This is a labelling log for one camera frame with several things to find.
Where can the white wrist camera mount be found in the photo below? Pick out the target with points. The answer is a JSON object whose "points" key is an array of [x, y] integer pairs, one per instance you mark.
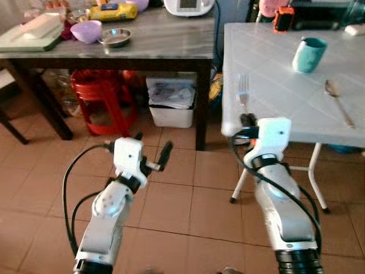
{"points": [[126, 154], [272, 137]]}

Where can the orange and black device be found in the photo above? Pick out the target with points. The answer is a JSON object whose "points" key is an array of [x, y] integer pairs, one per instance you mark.
{"points": [[283, 20]]}

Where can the pink round object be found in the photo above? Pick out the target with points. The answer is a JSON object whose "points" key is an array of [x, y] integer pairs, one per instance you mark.
{"points": [[269, 7]]}

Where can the yellow patterned bag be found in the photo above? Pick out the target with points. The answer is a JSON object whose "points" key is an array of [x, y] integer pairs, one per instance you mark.
{"points": [[215, 91]]}

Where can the yellow kitchen wipes package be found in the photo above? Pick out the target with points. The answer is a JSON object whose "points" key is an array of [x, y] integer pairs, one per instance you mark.
{"points": [[114, 12]]}

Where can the round steel plate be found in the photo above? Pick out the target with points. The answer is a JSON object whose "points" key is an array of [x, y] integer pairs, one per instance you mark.
{"points": [[115, 37]]}

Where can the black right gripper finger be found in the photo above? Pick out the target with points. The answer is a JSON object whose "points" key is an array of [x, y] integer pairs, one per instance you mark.
{"points": [[247, 120]]}

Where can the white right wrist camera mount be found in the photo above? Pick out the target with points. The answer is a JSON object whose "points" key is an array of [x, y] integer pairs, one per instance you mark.
{"points": [[272, 137]]}

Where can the white storage bin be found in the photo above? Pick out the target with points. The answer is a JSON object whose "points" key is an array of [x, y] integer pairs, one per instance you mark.
{"points": [[171, 117]]}

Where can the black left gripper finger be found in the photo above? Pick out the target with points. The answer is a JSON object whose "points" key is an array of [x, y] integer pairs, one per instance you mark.
{"points": [[166, 155], [138, 136]]}

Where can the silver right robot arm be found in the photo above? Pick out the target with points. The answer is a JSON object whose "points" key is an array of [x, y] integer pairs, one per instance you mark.
{"points": [[282, 211]]}

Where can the grey marble top table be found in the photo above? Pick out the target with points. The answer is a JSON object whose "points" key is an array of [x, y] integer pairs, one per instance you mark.
{"points": [[171, 40]]}

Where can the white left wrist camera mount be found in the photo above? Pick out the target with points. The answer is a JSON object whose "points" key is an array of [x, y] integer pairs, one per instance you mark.
{"points": [[126, 154]]}

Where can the steel fork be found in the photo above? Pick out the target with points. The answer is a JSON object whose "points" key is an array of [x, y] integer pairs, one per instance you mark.
{"points": [[243, 94]]}

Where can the blue basin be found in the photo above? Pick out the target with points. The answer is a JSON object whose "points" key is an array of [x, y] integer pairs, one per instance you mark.
{"points": [[342, 149]]}

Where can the white folding table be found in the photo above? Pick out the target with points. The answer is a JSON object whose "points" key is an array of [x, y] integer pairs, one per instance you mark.
{"points": [[274, 57]]}

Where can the steel spoon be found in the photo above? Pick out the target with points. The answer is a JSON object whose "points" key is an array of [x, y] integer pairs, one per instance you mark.
{"points": [[332, 87]]}

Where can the white kitchen appliance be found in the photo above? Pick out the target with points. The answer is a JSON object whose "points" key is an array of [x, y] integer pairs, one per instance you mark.
{"points": [[188, 7]]}

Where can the red plastic stool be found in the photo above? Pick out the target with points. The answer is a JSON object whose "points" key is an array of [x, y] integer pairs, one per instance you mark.
{"points": [[102, 91]]}

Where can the pale green tray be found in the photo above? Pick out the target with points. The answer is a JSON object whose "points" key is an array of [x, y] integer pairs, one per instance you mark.
{"points": [[17, 41]]}

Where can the teal cup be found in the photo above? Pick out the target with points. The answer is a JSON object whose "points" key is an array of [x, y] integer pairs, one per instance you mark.
{"points": [[309, 57]]}

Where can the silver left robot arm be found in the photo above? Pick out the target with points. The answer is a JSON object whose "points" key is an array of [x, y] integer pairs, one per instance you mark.
{"points": [[108, 211]]}

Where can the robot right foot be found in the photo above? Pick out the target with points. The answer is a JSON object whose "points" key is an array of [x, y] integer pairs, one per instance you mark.
{"points": [[231, 270]]}

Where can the small white oblong object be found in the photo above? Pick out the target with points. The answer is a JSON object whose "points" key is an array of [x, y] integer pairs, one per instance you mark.
{"points": [[355, 30]]}

